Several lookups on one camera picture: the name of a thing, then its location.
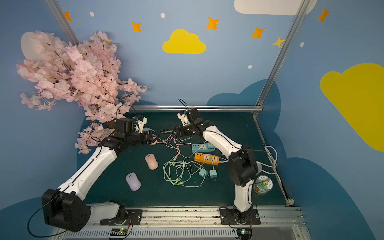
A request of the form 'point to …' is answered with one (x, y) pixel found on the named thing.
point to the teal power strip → (204, 147)
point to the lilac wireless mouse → (133, 181)
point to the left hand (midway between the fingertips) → (155, 133)
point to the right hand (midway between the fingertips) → (178, 130)
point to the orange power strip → (207, 159)
